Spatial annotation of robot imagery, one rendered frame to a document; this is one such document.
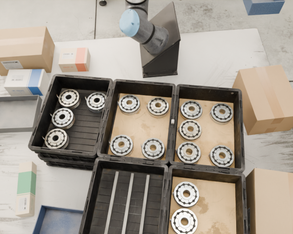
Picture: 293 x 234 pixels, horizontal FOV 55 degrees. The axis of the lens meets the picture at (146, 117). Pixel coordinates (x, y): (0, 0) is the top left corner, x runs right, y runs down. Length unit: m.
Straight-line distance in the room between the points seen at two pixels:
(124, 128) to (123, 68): 0.48
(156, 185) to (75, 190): 0.40
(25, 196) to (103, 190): 0.37
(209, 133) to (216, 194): 0.28
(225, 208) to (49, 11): 2.71
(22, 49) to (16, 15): 1.71
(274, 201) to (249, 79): 0.60
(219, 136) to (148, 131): 0.33
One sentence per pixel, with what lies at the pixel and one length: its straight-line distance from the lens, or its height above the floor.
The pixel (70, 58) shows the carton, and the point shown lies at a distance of 1.71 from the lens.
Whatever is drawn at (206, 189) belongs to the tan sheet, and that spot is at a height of 0.83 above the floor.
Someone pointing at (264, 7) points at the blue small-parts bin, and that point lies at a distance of 1.49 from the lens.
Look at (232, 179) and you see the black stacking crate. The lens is 1.23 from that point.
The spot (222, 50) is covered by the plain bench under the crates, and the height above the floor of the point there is 0.70.
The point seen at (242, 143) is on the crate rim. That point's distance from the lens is 1.23.
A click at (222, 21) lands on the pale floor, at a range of 3.05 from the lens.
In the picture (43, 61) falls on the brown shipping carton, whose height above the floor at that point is 0.80.
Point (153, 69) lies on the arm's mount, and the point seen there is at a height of 0.76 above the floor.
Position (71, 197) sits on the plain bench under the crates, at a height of 0.70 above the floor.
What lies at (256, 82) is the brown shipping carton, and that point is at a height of 0.86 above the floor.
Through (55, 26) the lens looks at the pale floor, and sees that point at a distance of 3.14.
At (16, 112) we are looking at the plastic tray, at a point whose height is 0.70.
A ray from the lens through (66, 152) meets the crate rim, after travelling 1.22.
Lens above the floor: 2.01
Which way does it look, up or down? 61 degrees down
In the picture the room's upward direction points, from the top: 4 degrees counter-clockwise
